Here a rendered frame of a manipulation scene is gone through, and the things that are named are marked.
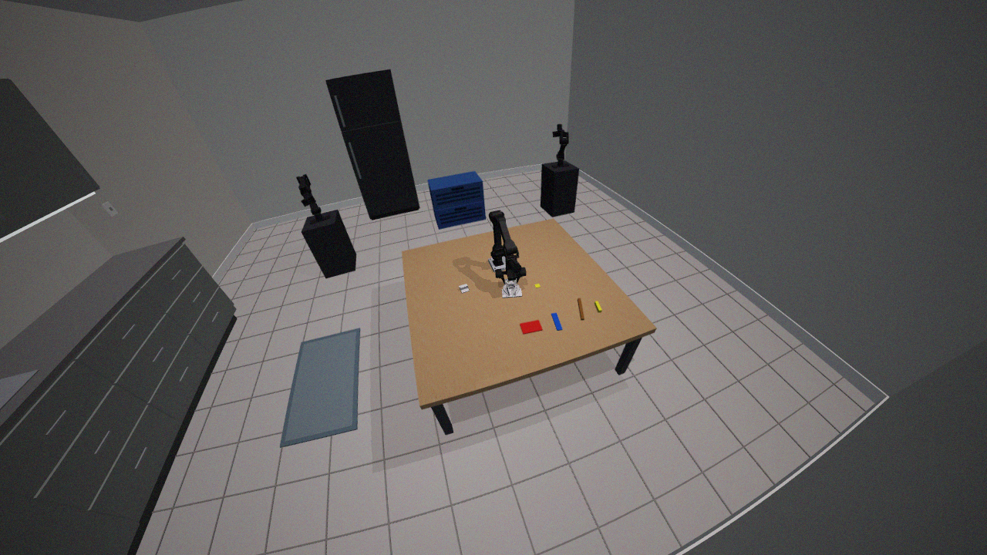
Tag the red flat block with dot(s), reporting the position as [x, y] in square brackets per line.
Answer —
[531, 327]

